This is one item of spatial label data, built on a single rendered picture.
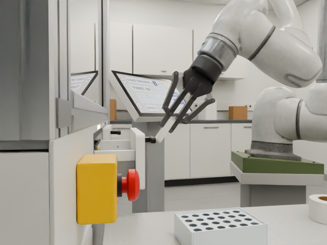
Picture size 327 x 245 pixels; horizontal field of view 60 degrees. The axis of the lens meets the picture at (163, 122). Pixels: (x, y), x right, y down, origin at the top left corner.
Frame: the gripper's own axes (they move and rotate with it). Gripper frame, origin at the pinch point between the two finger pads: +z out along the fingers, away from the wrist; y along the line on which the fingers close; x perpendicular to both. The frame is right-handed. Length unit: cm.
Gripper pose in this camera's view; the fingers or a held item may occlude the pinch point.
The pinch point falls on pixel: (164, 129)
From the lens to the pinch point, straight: 70.1
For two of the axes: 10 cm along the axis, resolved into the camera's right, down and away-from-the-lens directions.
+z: -5.7, 8.2, -0.7
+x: 1.5, 0.2, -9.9
